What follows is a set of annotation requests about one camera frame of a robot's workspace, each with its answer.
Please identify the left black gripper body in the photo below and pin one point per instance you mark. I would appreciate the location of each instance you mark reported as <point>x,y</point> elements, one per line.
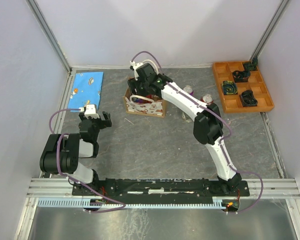
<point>97,124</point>

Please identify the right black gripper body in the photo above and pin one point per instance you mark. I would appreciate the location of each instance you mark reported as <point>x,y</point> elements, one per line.
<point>139,87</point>

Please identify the patterned canvas tote bag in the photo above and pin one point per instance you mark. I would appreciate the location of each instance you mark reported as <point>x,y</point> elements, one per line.
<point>156,107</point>

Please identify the purple soda can back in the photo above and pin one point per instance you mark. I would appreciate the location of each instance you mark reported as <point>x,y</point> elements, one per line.
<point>189,89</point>

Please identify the purple soda can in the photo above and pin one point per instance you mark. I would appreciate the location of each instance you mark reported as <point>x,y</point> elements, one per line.
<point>138,100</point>
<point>189,89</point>

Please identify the clear glass beverage bottle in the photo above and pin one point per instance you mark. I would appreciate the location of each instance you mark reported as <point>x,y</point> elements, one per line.
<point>186,118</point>

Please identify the red soda can front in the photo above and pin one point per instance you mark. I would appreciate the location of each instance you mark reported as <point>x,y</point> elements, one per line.
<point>207,98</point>

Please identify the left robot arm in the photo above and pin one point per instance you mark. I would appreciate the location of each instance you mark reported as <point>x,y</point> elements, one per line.
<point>61,156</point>

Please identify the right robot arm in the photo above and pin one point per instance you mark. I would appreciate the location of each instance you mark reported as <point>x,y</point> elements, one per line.
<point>207,121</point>

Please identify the purple soda can front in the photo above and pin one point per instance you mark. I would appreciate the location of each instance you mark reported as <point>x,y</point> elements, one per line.
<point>138,100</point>

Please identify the blue patterned cloth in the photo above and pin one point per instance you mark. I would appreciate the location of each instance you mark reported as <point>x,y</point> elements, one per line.
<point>86,89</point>

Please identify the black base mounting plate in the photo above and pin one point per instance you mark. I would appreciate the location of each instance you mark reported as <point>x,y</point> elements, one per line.
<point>162,191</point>

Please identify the blue green rolled sock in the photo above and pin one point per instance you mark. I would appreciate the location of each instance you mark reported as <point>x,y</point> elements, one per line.
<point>229,88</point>

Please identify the black rolled sock upper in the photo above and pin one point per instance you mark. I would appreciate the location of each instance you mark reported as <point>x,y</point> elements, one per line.
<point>241,76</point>

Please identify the black rolled sock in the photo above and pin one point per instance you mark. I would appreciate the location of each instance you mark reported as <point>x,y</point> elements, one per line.
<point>241,76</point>
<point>247,99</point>

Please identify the black rolled sock lower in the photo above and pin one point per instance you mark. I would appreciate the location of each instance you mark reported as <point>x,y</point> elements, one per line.
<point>247,99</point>

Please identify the dark rolled sock corner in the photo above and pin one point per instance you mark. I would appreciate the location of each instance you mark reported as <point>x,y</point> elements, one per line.
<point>251,65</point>

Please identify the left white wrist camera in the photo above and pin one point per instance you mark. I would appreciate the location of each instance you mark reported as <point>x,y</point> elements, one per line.
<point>90,111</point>

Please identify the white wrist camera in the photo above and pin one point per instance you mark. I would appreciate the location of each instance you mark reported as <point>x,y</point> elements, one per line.
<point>90,111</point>
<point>134,66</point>

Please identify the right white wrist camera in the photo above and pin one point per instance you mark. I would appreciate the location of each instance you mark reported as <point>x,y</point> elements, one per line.
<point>134,66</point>

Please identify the aluminium front frame rail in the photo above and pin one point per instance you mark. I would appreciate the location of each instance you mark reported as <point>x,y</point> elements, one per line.
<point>270,188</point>

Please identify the blue slotted cable duct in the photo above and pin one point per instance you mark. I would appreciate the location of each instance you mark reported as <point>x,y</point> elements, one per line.
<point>87,203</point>

